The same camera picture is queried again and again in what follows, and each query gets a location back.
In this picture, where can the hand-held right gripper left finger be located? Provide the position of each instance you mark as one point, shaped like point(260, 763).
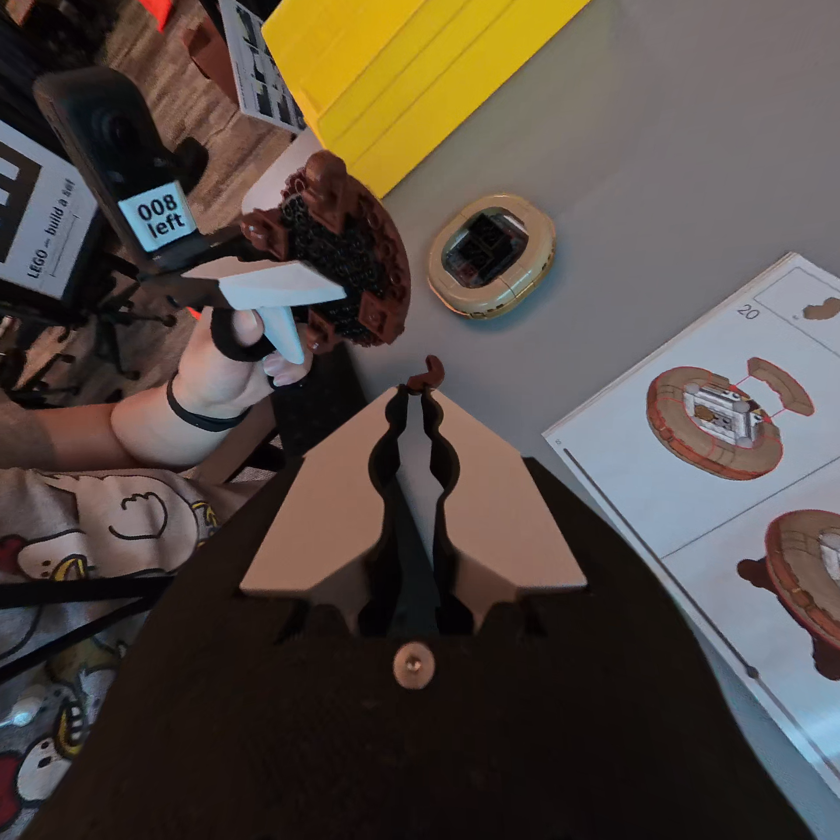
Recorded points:
point(328, 525)

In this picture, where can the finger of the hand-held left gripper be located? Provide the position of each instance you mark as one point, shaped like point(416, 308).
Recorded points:
point(282, 285)

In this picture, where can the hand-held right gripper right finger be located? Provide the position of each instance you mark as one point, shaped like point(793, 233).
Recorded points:
point(512, 525)

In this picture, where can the round brown brick base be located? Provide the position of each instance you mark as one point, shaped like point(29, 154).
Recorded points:
point(341, 262)

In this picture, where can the small brown brick piece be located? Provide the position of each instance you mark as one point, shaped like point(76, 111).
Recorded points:
point(433, 371)

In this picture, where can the person's left forearm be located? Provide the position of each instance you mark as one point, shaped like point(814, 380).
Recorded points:
point(131, 433)

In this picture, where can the grey desk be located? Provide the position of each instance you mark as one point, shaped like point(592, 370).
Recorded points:
point(656, 164)

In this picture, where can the person's left hand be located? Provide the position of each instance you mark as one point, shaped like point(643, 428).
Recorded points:
point(210, 380)

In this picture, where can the black tripod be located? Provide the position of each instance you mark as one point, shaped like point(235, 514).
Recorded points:
point(108, 328)

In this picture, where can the open instruction booklet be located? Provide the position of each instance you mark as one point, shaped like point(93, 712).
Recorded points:
point(623, 472)

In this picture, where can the black wristband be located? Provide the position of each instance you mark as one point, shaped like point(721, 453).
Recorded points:
point(197, 420)

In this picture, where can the printed picture sheet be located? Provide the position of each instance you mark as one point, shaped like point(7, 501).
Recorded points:
point(262, 79)

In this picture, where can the brown cardboard box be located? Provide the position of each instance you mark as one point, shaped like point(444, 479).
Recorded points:
point(210, 59)

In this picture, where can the yellow plastic box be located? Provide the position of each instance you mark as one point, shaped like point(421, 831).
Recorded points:
point(407, 79)

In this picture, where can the black tripod leg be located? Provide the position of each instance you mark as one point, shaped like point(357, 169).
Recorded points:
point(65, 646)
point(79, 590)

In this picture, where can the orange traffic cone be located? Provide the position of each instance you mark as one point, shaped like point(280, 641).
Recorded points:
point(157, 13)

